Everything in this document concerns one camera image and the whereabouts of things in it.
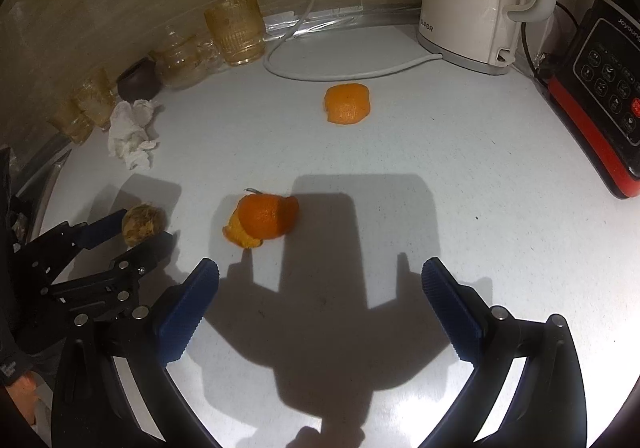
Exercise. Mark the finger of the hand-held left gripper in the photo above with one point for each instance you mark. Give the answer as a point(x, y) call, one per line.
point(150, 253)
point(100, 230)

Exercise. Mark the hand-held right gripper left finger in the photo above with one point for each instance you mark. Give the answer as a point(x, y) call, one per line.
point(187, 313)

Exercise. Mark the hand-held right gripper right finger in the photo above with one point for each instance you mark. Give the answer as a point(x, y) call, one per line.
point(452, 313)

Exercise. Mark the brown round fruit husk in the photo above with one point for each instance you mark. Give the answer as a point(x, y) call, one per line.
point(144, 225)

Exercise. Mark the curled orange peel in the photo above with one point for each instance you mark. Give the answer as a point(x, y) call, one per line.
point(262, 220)

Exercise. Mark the person's left forearm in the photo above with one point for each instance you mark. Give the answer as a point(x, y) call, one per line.
point(22, 385)

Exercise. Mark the crumpled white tissue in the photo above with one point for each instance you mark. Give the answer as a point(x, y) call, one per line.
point(131, 132)

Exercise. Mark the small amber glass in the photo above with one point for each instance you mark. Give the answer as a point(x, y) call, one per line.
point(70, 120)
point(95, 95)

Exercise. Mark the dark brown bowl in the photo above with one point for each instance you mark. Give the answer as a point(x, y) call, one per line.
point(137, 80)

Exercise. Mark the flat orange peel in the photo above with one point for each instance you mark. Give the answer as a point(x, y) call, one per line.
point(347, 102)

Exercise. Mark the tall amber ribbed glass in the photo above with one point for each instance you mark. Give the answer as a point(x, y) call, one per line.
point(235, 30)

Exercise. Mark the red and black blender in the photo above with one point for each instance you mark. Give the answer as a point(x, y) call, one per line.
point(600, 77)

